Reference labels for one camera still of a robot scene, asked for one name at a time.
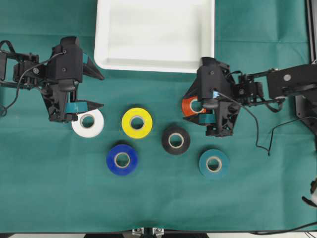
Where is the yellow tape roll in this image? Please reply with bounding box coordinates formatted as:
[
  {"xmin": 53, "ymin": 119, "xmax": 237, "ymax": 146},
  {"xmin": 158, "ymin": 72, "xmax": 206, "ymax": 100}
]
[{"xmin": 121, "ymin": 107, "xmax": 153, "ymax": 139}]

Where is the blue tape roll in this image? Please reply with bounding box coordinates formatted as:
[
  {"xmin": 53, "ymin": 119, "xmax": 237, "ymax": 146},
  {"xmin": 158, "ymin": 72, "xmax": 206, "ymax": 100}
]
[{"xmin": 106, "ymin": 144, "xmax": 138, "ymax": 176}]

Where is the black tape roll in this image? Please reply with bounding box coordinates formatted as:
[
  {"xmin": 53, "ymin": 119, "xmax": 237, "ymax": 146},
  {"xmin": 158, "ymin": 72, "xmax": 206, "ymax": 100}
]
[{"xmin": 161, "ymin": 126, "xmax": 191, "ymax": 155}]

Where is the teal tape roll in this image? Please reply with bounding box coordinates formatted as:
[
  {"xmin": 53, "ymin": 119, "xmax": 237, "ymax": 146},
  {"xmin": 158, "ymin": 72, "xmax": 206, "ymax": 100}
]
[{"xmin": 199, "ymin": 149, "xmax": 229, "ymax": 180}]

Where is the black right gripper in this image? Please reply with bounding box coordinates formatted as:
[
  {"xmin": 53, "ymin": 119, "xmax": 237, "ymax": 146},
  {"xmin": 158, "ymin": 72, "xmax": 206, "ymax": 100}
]
[{"xmin": 183, "ymin": 63, "xmax": 240, "ymax": 137}]

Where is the black cable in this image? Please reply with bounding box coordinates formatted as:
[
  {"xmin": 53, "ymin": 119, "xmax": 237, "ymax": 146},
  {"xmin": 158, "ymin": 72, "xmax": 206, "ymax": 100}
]
[{"xmin": 217, "ymin": 91, "xmax": 317, "ymax": 157}]

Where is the white plastic case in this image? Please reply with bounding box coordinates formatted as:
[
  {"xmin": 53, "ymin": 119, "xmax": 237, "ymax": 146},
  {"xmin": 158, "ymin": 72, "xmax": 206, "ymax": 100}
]
[{"xmin": 94, "ymin": 0, "xmax": 215, "ymax": 73}]

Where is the white tape roll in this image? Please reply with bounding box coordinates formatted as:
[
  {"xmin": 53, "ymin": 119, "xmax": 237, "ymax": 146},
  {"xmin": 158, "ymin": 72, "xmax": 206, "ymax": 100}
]
[{"xmin": 71, "ymin": 109, "xmax": 105, "ymax": 138}]

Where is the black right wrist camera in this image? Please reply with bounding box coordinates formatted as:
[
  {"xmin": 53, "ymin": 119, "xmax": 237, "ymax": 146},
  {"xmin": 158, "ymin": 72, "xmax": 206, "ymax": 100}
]
[{"xmin": 197, "ymin": 57, "xmax": 226, "ymax": 110}]

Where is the green table cloth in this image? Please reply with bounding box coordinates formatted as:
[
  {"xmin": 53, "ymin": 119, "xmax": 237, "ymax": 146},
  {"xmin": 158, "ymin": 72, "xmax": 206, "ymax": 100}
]
[{"xmin": 0, "ymin": 0, "xmax": 317, "ymax": 234}]

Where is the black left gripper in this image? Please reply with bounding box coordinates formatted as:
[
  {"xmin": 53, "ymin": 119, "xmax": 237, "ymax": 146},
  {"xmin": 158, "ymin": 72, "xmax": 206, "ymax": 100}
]
[{"xmin": 41, "ymin": 46, "xmax": 106, "ymax": 123}]

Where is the black aluminium frame rail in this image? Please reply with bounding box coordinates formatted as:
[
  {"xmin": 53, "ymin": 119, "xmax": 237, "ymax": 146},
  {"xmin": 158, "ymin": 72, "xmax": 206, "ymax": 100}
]
[{"xmin": 306, "ymin": 0, "xmax": 317, "ymax": 64}]

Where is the red tape roll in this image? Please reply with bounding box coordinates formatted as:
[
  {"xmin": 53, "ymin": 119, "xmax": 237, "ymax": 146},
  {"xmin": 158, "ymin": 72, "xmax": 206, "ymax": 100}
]
[{"xmin": 182, "ymin": 96, "xmax": 206, "ymax": 117}]

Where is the silver table clamp bracket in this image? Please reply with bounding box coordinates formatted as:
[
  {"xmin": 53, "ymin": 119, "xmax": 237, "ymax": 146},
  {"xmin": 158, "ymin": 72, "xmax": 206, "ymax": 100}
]
[{"xmin": 132, "ymin": 228, "xmax": 164, "ymax": 238}]

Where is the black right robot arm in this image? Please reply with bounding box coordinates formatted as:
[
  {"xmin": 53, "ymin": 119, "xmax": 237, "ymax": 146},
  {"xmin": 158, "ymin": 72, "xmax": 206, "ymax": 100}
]
[{"xmin": 183, "ymin": 58, "xmax": 317, "ymax": 137}]

